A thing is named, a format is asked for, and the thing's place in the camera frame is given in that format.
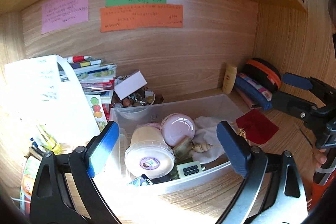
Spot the white tile with black dots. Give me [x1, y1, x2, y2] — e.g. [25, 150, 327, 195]
[176, 161, 202, 177]

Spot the orange paper note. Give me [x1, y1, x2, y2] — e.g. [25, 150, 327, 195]
[100, 4, 184, 33]

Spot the white drawstring pouch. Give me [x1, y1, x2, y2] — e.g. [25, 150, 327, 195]
[194, 116, 231, 164]

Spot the spiral seashell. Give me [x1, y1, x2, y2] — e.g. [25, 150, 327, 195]
[192, 143, 213, 153]

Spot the stack of books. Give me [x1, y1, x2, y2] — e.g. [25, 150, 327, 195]
[64, 55, 117, 98]

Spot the red velvet pouch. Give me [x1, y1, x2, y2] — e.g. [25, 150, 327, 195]
[236, 109, 279, 144]

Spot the person's right hand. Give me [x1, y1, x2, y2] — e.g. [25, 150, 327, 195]
[315, 149, 328, 169]

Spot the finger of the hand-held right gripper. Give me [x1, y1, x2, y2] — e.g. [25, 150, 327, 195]
[282, 72, 328, 98]
[272, 91, 318, 122]

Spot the pink flat case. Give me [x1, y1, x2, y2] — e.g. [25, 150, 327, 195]
[236, 88, 263, 110]

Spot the yellow lotion bottle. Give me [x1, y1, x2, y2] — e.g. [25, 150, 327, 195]
[222, 64, 237, 94]

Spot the blue zip pouch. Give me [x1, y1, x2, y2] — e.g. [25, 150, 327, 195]
[235, 73, 273, 110]

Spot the clear plastic storage box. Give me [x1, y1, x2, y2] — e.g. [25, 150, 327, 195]
[109, 94, 252, 195]

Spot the colourful snack packet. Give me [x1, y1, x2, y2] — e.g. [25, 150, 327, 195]
[20, 156, 40, 216]

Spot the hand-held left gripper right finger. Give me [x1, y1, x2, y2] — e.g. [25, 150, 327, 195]
[217, 121, 307, 224]

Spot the small white box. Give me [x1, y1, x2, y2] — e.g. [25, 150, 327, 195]
[114, 71, 147, 100]

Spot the wooden desktop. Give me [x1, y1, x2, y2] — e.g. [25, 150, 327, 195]
[0, 93, 323, 224]

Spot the white bowl of trinkets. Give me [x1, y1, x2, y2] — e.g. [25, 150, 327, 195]
[112, 88, 156, 109]

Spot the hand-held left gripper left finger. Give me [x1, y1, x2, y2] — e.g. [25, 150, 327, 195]
[30, 121, 121, 224]

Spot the fruit sticker sheet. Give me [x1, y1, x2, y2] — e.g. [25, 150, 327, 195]
[89, 94, 108, 132]

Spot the cream jar with white lid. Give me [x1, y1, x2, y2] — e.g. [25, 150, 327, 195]
[124, 123, 175, 180]

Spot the yellow glass bottle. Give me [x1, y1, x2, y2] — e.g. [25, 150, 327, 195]
[37, 124, 62, 155]

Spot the pink round jar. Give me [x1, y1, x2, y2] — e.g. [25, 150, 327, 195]
[160, 113, 196, 147]

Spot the white paper bag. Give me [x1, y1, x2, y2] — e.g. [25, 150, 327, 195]
[4, 55, 101, 140]

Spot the brown glass piece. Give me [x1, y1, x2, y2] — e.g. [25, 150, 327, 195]
[173, 136, 195, 159]

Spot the pink paper note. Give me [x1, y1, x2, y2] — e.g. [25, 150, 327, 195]
[41, 0, 89, 34]

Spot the black orange round case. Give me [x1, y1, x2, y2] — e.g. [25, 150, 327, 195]
[245, 58, 282, 93]

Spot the bundle of pens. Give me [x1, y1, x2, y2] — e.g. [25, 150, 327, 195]
[29, 137, 45, 159]

